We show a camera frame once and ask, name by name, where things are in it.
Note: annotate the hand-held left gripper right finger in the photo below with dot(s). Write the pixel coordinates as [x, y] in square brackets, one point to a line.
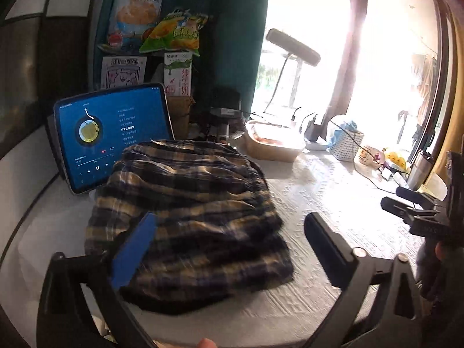
[326, 250]

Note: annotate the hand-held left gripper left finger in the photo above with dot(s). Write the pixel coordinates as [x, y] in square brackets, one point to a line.
[134, 246]

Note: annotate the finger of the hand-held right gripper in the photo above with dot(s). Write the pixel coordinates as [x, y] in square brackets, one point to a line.
[398, 206]
[413, 194]

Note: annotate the plaid flannel shirt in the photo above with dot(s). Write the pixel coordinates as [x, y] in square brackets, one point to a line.
[203, 217]

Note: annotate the person's right hand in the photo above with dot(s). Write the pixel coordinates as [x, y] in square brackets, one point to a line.
[443, 252]

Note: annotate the person's left hand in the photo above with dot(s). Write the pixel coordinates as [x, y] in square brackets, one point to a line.
[208, 343]

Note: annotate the steel thermos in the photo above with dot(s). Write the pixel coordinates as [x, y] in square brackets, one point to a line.
[418, 174]

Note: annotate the yellow packet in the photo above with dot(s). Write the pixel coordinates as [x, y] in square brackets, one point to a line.
[397, 159]

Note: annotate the large white mug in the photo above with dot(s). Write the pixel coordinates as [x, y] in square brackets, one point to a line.
[366, 156]

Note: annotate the white perforated basket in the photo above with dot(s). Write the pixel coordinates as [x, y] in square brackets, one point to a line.
[348, 147]

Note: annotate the blue bag roll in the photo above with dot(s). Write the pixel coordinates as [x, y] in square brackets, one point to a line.
[350, 126]

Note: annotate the clear plastic bag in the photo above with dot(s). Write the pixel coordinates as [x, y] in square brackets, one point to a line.
[334, 134]

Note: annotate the yellow curtain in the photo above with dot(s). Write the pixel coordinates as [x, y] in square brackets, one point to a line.
[453, 98]

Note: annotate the hanging beige garment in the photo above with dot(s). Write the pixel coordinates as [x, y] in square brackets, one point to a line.
[429, 87]

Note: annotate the black charger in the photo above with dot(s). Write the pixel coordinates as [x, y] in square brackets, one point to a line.
[315, 128]

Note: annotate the tablet with blue screen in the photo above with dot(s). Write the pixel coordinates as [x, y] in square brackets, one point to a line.
[108, 134]

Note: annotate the beige lunch container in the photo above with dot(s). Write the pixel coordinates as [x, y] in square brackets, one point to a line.
[275, 145]

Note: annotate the brown cardboard box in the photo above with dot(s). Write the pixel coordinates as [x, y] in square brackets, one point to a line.
[181, 116]

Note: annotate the white box with bear print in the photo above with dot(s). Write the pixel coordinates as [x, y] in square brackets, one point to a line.
[123, 74]

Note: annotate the black box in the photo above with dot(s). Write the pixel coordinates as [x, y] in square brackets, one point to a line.
[224, 98]

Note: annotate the white milk carton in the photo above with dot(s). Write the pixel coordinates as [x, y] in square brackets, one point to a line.
[177, 76]

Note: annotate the desk lamp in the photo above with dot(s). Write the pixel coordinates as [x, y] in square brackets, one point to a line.
[293, 47]

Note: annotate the green snack bag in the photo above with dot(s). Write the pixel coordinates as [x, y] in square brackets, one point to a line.
[174, 32]

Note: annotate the teal curtain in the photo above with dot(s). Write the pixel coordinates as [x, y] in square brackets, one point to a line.
[232, 43]

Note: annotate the white and red chip bag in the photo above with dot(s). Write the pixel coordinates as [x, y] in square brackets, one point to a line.
[134, 14]

